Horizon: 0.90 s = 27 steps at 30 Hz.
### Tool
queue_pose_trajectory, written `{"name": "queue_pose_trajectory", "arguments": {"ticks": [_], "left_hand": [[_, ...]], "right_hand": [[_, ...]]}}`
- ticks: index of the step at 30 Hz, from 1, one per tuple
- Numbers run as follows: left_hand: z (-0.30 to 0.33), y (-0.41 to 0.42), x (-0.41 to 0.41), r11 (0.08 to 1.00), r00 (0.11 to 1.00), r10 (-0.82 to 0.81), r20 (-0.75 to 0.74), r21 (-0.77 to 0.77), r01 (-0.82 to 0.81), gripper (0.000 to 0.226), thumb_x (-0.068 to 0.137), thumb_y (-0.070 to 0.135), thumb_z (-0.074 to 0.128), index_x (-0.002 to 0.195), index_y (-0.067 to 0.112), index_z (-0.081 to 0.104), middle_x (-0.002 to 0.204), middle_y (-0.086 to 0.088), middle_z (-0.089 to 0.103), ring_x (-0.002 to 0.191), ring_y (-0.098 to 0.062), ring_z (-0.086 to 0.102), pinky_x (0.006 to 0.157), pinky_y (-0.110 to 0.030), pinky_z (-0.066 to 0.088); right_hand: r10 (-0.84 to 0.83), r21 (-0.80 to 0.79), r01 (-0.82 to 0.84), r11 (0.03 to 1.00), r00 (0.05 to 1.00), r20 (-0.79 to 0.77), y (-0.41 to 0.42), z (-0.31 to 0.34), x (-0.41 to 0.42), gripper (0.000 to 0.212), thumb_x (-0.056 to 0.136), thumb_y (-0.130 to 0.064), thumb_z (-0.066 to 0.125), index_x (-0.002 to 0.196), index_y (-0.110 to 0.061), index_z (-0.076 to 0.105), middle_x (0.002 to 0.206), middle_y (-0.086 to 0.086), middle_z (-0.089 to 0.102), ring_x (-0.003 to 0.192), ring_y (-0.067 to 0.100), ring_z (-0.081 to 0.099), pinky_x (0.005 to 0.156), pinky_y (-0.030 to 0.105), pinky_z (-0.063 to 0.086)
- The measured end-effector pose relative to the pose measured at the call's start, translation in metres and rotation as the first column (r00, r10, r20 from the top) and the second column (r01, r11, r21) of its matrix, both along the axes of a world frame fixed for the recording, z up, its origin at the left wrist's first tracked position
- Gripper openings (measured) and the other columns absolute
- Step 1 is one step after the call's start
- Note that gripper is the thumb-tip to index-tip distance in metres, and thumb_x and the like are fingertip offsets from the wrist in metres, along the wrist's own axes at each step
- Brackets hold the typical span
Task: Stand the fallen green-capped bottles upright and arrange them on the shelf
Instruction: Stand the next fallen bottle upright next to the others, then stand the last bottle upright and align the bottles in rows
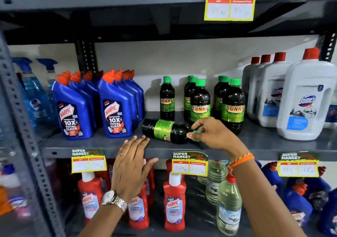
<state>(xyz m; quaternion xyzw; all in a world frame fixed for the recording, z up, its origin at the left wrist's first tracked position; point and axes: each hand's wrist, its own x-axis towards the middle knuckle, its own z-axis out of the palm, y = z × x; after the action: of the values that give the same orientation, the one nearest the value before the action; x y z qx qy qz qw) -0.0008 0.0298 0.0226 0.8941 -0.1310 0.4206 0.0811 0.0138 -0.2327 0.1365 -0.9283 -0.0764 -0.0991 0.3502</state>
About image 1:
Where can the person's right hand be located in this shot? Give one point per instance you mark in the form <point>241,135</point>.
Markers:
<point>221,136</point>

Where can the person's left hand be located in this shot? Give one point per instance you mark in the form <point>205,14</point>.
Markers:
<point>129,173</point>

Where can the person's left thumb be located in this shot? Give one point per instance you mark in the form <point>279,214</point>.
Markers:
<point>151,165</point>

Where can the person's right thumb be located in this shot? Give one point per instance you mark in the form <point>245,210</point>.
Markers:
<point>194,136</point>

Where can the dark green-label cleaner bottle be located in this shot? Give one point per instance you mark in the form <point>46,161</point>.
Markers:
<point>163,130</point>

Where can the person's right forearm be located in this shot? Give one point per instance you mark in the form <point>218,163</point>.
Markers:
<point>263,200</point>

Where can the person's left forearm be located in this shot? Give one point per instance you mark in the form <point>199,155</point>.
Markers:
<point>105,223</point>

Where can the yellow green price tag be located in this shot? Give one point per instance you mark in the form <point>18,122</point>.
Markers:
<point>298,167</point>
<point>89,163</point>
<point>230,8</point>
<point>189,165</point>

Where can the clear bottle red cap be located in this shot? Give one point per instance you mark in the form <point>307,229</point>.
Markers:
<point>202,180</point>
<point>214,181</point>
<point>228,208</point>

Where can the row of red cleaner bottles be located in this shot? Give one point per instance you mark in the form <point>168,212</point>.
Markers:
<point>174,205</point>

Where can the group of dark green-capped bottles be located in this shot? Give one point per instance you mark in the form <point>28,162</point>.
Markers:
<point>233,108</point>

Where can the silver wristwatch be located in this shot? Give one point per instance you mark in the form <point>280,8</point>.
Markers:
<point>115,200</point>

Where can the grey metal shelf rack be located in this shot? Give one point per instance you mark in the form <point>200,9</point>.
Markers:
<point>263,142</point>

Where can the white jug red cap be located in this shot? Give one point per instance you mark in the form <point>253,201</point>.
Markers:
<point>247,76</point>
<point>305,100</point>
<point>331,115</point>
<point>254,92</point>
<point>272,97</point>

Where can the blue bottle orange cap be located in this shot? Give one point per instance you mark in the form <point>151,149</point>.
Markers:
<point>329,215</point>
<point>317,192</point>
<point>272,177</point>
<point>297,208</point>

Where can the row of blue toilet cleaners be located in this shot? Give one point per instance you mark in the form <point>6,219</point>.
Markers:
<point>79,105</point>

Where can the blue spray bottle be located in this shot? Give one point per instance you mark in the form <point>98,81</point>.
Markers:
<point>33,97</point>
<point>50,71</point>

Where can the white and orange bottle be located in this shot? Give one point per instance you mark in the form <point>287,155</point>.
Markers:
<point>10,197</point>

